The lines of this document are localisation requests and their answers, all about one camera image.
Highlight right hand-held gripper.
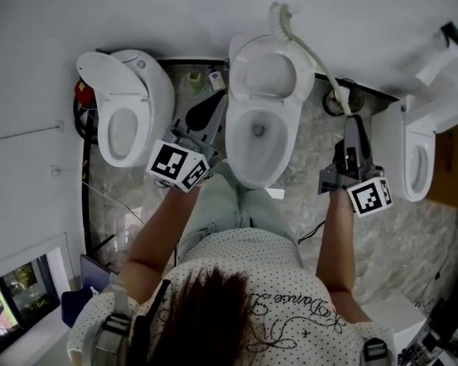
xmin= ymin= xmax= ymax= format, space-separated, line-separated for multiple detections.
xmin=318 ymin=114 xmax=394 ymax=219

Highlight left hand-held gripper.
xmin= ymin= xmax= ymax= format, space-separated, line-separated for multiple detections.
xmin=145 ymin=89 xmax=229 ymax=194

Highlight white toilet bowl square lid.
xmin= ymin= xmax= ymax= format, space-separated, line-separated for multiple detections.
xmin=224 ymin=32 xmax=316 ymax=191

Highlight white toilet brush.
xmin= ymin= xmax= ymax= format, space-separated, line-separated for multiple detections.
xmin=268 ymin=1 xmax=355 ymax=118

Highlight person's right forearm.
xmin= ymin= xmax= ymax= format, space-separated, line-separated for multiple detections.
xmin=314 ymin=192 xmax=359 ymax=294

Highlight person's left forearm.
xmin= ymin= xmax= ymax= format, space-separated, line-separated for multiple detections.
xmin=120 ymin=183 xmax=203 ymax=305

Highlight white toilet with boxy tank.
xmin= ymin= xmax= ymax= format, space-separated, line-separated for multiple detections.
xmin=370 ymin=47 xmax=458 ymax=204

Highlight white toilet with rounded lid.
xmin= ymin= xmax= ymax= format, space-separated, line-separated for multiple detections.
xmin=75 ymin=49 xmax=176 ymax=169

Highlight white bottle with blue label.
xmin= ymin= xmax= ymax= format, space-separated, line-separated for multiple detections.
xmin=207 ymin=66 xmax=227 ymax=92

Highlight person's light jeans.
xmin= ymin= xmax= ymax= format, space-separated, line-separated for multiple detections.
xmin=175 ymin=160 xmax=305 ymax=268

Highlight brown cardboard box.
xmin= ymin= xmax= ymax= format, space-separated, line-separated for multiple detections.
xmin=426 ymin=119 xmax=458 ymax=211

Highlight red round object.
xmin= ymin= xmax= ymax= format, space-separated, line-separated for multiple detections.
xmin=74 ymin=79 xmax=95 ymax=107

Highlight person's white dotted shirt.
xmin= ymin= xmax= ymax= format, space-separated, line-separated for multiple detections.
xmin=66 ymin=226 xmax=398 ymax=366

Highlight white cabinet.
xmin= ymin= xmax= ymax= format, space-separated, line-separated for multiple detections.
xmin=360 ymin=294 xmax=431 ymax=358

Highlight dark flat panel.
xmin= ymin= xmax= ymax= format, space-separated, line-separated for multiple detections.
xmin=79 ymin=252 xmax=120 ymax=294

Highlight black equipment pile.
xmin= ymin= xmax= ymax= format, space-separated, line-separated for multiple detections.
xmin=395 ymin=297 xmax=458 ymax=366

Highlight blue chair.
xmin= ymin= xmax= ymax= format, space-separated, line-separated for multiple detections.
xmin=60 ymin=286 xmax=102 ymax=329

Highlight window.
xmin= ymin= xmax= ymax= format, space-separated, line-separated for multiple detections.
xmin=0 ymin=252 xmax=62 ymax=358

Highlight black floor cable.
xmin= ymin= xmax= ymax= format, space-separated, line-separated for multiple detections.
xmin=297 ymin=220 xmax=326 ymax=246

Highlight white wall-mounted fixture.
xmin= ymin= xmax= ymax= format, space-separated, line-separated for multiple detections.
xmin=414 ymin=28 xmax=458 ymax=88

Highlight black hose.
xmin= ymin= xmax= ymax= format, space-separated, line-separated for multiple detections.
xmin=73 ymin=95 xmax=100 ymax=257

